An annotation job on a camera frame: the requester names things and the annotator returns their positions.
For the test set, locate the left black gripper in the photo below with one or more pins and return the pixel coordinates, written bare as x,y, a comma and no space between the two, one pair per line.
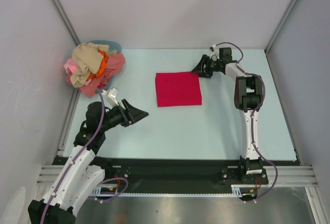
130,114

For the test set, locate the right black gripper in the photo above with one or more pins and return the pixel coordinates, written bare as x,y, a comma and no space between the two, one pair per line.
205,72

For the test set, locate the magenta red t-shirt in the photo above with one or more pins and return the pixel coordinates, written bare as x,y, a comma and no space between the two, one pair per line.
178,89

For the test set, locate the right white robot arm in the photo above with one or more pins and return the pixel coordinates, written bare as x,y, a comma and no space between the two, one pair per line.
249,95

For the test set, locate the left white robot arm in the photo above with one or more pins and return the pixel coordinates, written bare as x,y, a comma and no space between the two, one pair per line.
84,169

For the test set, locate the salmon pink t-shirt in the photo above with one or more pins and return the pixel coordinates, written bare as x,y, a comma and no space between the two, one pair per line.
88,90

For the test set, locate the orange t-shirt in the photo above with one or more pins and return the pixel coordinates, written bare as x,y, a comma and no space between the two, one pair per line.
101,68

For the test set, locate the blue plastic laundry basket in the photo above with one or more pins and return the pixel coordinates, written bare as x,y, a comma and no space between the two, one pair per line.
108,44

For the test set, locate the beige t-shirt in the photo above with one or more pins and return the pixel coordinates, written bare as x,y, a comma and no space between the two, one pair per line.
88,59

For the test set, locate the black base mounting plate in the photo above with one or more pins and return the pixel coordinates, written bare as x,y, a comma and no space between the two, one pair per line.
171,176

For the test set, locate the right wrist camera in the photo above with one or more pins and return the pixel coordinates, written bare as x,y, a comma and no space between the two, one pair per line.
214,54

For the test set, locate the aluminium extrusion rail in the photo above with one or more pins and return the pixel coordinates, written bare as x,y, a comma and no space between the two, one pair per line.
288,176

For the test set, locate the right corner aluminium post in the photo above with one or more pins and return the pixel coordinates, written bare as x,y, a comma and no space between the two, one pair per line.
284,19

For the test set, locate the corner aluminium post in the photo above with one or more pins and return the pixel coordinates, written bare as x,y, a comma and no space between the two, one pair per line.
65,20
284,19

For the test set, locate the left corner aluminium post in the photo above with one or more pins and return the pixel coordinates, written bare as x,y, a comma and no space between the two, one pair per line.
65,20

